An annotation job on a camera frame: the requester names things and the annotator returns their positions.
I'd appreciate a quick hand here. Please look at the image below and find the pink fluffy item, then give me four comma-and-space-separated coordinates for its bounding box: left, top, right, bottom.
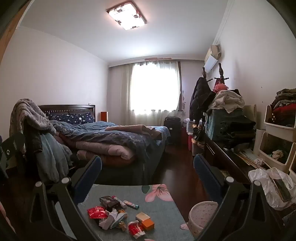
213, 83, 229, 93

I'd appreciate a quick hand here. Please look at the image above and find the wooden coat stand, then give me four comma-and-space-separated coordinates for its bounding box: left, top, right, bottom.
202, 67, 213, 81
214, 62, 229, 85

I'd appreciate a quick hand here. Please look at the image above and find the teal flower print mat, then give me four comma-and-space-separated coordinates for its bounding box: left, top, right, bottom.
55, 184, 195, 241

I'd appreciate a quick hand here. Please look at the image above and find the wooden door frame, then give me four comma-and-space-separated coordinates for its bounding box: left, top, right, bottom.
0, 0, 30, 61

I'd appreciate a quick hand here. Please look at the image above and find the red white wrapper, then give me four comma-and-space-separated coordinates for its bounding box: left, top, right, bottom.
128, 220, 146, 239

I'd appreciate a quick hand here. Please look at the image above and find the black suitcase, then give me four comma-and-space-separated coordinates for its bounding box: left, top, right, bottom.
164, 116, 181, 145

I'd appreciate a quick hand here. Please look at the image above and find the wall air conditioner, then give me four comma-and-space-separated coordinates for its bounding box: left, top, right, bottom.
204, 44, 222, 72

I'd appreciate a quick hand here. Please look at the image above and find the red foil wrapper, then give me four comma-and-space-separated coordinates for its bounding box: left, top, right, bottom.
87, 206, 109, 219

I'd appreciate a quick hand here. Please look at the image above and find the white window curtain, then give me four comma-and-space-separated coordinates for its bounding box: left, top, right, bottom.
109, 61, 183, 126

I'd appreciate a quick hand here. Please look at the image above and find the navy star print pillow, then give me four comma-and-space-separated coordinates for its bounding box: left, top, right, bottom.
45, 112, 95, 123

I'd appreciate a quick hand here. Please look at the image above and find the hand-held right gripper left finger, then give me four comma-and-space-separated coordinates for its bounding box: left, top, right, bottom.
14, 155, 103, 241

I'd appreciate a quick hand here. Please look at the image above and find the white panel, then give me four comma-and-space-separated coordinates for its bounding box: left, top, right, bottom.
255, 128, 266, 153

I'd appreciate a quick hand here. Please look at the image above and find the black hanging jacket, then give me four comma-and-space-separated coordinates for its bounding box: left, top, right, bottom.
189, 77, 216, 121

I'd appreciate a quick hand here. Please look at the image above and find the white cloth pile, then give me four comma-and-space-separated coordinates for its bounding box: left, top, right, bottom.
208, 90, 245, 114

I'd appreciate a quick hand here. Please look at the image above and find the white wet wipes packet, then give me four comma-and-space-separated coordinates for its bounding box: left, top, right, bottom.
99, 209, 128, 230

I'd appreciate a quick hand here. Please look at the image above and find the dark wooden cabinet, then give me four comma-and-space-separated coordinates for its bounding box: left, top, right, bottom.
201, 134, 296, 232

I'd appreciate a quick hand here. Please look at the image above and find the clear plastic box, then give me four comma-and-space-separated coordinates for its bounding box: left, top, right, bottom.
185, 118, 195, 135

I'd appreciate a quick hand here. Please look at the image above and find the blue duvet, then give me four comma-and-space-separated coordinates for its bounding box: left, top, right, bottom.
52, 120, 170, 163

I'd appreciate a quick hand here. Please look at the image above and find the small red teal tube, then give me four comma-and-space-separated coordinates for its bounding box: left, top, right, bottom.
123, 200, 139, 209

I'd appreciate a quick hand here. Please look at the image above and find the dark patterned box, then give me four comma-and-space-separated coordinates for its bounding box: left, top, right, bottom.
269, 176, 293, 201

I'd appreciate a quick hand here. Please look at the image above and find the white tube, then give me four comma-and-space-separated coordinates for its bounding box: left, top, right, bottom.
112, 196, 126, 208

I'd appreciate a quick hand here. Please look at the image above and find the pile of red brown clothes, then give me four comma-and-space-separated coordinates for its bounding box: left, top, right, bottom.
270, 88, 296, 128

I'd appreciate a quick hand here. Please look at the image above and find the brown blanket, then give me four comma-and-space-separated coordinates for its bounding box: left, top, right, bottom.
105, 125, 162, 137

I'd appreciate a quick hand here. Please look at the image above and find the white plastic bag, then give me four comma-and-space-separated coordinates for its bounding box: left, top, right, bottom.
248, 167, 296, 210

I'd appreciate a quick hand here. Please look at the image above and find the square ceiling lamp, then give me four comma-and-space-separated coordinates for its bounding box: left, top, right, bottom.
106, 1, 148, 30

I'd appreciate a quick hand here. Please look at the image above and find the black cardboard box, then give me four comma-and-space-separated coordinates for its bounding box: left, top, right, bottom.
99, 196, 121, 209

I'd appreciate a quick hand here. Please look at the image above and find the beige small box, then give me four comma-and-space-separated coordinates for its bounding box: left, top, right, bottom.
135, 212, 151, 222

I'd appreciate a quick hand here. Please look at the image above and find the dark wooden headboard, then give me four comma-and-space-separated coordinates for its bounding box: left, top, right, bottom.
38, 105, 96, 123

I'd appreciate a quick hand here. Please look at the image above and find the stack of papers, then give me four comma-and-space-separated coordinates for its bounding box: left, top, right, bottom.
233, 148, 266, 167

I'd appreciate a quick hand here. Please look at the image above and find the black handbag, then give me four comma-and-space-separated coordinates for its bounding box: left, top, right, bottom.
192, 118, 206, 149

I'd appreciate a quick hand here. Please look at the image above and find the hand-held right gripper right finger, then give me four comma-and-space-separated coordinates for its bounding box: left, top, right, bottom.
193, 153, 287, 241

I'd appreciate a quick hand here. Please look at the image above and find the light blue cloth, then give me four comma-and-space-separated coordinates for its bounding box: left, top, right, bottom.
35, 133, 73, 183

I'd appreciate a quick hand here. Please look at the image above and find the pink quilt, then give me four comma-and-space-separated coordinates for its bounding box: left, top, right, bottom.
59, 133, 137, 160

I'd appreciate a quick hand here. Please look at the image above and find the stack of dark folded clothes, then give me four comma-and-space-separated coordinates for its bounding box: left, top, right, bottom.
222, 115, 257, 149

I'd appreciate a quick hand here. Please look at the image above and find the orange small box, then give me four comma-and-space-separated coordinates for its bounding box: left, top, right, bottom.
141, 219, 155, 231

